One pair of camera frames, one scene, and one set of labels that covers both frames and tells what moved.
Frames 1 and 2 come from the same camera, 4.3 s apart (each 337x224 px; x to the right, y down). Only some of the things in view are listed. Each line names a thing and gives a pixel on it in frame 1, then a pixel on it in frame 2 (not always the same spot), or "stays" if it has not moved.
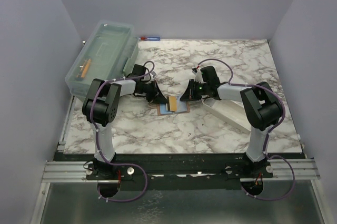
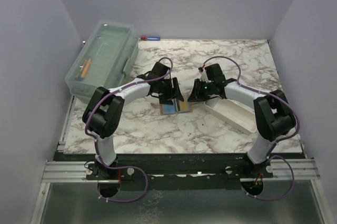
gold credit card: [172, 100] to [184, 105]
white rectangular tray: [230, 111] stays
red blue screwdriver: [149, 38] stays
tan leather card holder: [182, 107] stays
